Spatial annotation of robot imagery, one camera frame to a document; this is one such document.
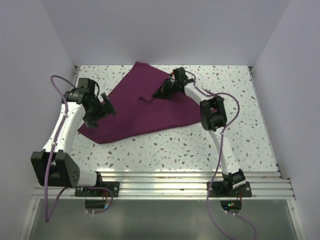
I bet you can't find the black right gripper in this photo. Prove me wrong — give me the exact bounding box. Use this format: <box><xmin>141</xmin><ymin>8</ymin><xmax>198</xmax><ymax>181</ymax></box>
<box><xmin>152</xmin><ymin>78</ymin><xmax>179</xmax><ymax>100</ymax></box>

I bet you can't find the purple cloth mat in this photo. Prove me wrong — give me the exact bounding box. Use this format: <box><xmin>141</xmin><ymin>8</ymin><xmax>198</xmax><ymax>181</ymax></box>
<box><xmin>78</xmin><ymin>62</ymin><xmax>201</xmax><ymax>144</ymax></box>

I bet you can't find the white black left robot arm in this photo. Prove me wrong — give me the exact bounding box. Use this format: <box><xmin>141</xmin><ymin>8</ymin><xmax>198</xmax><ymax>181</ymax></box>
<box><xmin>30</xmin><ymin>78</ymin><xmax>116</xmax><ymax>197</ymax></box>

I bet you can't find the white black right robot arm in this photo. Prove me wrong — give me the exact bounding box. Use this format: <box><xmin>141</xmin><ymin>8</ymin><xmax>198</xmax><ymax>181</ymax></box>
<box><xmin>152</xmin><ymin>67</ymin><xmax>246</xmax><ymax>197</ymax></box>

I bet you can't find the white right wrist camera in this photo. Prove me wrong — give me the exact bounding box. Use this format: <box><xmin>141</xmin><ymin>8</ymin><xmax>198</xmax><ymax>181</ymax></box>
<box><xmin>169</xmin><ymin>71</ymin><xmax>176</xmax><ymax>80</ymax></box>

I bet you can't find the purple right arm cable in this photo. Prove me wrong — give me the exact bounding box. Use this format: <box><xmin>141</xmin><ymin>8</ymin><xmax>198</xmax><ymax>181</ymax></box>
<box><xmin>184</xmin><ymin>69</ymin><xmax>258</xmax><ymax>240</ymax></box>

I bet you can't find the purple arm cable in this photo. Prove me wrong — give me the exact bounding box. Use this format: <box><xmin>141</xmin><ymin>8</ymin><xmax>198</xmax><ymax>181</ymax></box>
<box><xmin>43</xmin><ymin>74</ymin><xmax>115</xmax><ymax>224</ymax></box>
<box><xmin>184</xmin><ymin>69</ymin><xmax>258</xmax><ymax>240</ymax></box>

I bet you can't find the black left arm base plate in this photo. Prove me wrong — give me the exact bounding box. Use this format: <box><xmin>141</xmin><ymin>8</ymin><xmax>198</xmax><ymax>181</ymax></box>
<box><xmin>74</xmin><ymin>181</ymin><xmax>120</xmax><ymax>198</ymax></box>

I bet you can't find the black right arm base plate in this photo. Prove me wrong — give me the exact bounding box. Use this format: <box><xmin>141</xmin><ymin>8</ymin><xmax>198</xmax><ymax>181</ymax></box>
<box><xmin>206</xmin><ymin>181</ymin><xmax>253</xmax><ymax>198</ymax></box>

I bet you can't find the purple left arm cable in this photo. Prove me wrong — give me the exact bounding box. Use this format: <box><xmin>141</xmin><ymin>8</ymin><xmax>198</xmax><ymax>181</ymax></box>
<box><xmin>43</xmin><ymin>74</ymin><xmax>115</xmax><ymax>224</ymax></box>

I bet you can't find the aluminium frame rail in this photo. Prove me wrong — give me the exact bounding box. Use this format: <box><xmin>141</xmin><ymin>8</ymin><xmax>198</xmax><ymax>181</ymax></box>
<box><xmin>31</xmin><ymin>171</ymin><xmax>297</xmax><ymax>201</ymax></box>

